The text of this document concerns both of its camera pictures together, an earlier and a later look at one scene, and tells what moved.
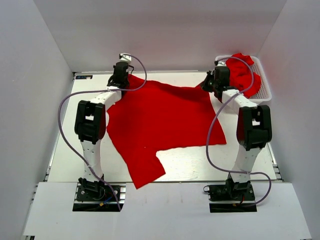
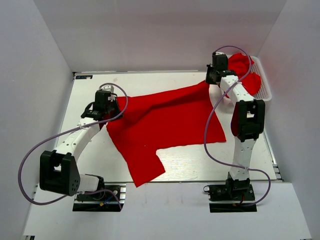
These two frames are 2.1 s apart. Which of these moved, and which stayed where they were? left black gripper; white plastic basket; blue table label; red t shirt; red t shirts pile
Moved: left black gripper; red t shirt
Stayed: white plastic basket; blue table label; red t shirts pile
